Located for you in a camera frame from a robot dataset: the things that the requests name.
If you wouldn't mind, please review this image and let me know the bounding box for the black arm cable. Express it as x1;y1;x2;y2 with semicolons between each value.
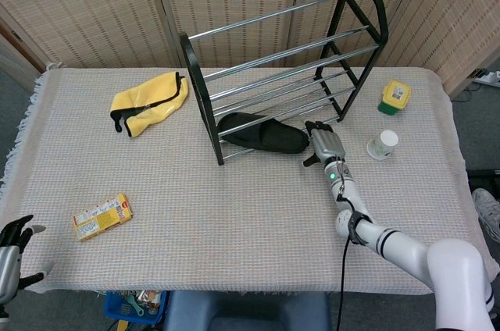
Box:
335;158;370;331

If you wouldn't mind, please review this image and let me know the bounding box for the black slipper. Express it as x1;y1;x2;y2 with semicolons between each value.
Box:
216;112;310;155

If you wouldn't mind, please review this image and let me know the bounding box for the white paper cup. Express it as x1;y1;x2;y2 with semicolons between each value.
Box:
366;129;399;161

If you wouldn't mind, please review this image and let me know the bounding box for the yellow green lidded container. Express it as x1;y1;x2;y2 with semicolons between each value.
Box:
377;80;412;116

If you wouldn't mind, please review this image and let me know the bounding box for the black metal shoe rack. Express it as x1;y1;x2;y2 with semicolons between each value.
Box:
179;0;388;166

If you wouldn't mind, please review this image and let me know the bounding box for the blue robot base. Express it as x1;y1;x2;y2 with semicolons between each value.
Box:
162;290;332;331

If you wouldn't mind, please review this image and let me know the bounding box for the white sneaker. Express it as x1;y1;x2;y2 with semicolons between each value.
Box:
471;187;500;239

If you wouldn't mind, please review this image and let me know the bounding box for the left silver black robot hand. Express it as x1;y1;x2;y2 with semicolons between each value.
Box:
0;214;52;305

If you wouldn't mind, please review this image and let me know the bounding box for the yellow snack box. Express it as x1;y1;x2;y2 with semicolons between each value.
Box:
72;193;134;242

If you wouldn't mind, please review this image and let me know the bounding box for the blue plastic basket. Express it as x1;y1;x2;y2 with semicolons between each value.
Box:
103;290;170;326

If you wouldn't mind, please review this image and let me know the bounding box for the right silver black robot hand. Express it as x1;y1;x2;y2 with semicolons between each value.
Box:
302;120;347;168

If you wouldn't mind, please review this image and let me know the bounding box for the bamboo folding screen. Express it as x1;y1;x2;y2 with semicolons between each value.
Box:
0;0;500;97

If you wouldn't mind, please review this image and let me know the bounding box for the beige woven tablecloth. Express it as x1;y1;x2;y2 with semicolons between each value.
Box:
0;66;497;296

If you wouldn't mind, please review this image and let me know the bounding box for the yellow black cloth bag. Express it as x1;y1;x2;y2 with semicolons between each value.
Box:
109;71;189;138

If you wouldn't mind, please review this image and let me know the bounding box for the white power strip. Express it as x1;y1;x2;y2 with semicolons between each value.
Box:
471;68;500;87

